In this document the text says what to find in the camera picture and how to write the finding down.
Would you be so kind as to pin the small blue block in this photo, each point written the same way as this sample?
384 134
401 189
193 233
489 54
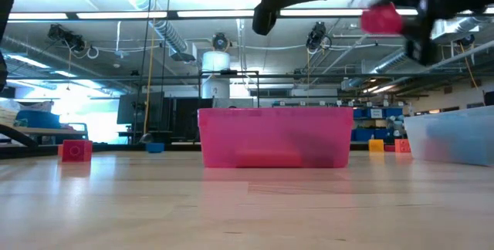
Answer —
155 147

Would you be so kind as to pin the white cylindrical tank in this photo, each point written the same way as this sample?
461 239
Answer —
216 63

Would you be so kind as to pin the shelf with blue bins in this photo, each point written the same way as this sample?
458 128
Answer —
380 113

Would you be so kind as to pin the clear frosted plastic bin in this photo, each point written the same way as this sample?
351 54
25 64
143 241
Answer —
417 130

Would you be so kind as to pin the red translucent plastic bin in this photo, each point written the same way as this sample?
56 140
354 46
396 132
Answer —
270 126

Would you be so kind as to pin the large blue block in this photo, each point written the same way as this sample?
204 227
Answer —
467 142

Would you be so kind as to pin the long red block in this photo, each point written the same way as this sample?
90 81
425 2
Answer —
390 148

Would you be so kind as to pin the black cabinet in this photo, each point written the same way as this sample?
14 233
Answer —
181 119

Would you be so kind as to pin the grey workbench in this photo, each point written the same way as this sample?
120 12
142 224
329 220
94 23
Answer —
46 130

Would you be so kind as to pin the blue covered object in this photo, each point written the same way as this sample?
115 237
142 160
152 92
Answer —
38 119

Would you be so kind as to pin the white bag pile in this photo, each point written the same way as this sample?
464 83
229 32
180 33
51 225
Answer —
5 115

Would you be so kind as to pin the large silver air duct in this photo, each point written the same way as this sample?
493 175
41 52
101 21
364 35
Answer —
390 63

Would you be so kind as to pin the silver spiral air duct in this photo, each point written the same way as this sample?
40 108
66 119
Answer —
170 34

